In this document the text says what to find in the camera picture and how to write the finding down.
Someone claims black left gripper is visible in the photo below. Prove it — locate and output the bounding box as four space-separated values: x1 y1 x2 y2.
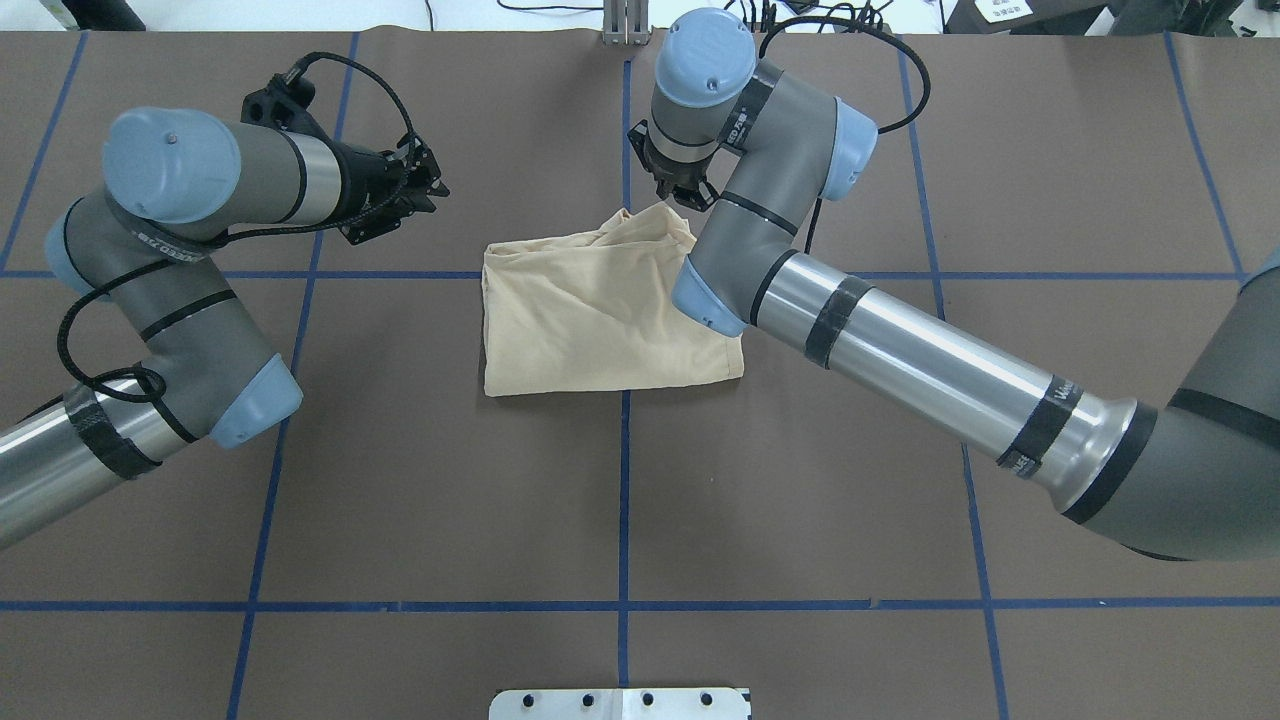
338 140 451 246

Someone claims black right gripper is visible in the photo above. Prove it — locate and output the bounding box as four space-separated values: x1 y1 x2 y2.
646 120 721 211

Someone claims beige long-sleeve printed shirt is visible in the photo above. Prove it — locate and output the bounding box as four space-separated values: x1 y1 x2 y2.
481 202 745 398

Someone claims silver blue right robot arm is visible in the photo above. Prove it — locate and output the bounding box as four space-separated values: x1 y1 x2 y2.
628 6 1279 561

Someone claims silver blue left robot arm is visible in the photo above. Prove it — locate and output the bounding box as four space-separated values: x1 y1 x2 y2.
3 99 449 547

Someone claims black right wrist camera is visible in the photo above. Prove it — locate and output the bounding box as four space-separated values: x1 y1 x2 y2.
627 119 652 172

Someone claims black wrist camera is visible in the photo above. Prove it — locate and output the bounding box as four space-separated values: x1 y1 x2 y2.
627 119 652 172
239 61 324 138

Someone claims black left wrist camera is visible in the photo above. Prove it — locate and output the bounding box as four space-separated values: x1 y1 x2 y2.
239 61 324 138

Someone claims aluminium frame post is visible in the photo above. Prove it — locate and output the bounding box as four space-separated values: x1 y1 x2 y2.
602 0 652 47

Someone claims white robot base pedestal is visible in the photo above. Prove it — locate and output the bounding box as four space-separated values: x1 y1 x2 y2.
488 685 753 719

